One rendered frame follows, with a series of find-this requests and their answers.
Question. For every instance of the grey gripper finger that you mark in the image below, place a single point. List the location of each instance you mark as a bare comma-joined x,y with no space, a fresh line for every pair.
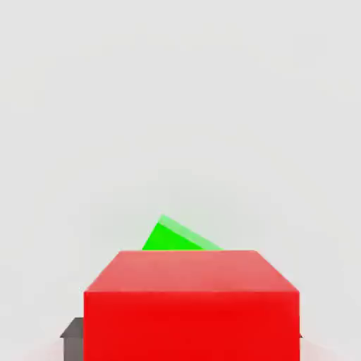
304,349

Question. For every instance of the small red cube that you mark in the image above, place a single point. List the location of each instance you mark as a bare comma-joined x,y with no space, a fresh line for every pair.
191,318

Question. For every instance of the small green cube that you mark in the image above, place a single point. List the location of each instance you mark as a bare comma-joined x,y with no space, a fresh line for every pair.
166,238

